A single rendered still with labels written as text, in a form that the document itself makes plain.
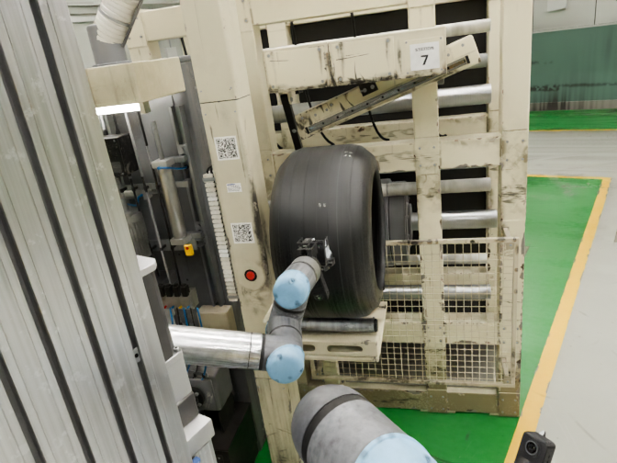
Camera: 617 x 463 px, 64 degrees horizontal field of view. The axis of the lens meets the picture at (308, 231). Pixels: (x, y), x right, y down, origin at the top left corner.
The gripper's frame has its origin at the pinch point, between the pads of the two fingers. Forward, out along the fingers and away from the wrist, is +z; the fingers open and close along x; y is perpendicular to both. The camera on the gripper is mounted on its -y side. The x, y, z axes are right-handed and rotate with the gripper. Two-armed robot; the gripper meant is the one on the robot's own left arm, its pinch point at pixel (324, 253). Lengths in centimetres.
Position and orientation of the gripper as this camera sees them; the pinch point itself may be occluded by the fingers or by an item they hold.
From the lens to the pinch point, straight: 139.8
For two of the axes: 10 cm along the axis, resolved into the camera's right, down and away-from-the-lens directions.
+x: -9.6, 0.4, 2.6
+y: -1.1, -9.6, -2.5
